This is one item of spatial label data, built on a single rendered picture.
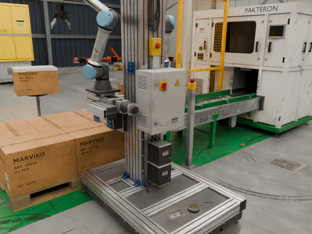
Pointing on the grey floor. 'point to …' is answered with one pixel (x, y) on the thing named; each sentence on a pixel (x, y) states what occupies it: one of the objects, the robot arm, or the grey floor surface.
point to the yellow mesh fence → (202, 44)
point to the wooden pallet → (25, 200)
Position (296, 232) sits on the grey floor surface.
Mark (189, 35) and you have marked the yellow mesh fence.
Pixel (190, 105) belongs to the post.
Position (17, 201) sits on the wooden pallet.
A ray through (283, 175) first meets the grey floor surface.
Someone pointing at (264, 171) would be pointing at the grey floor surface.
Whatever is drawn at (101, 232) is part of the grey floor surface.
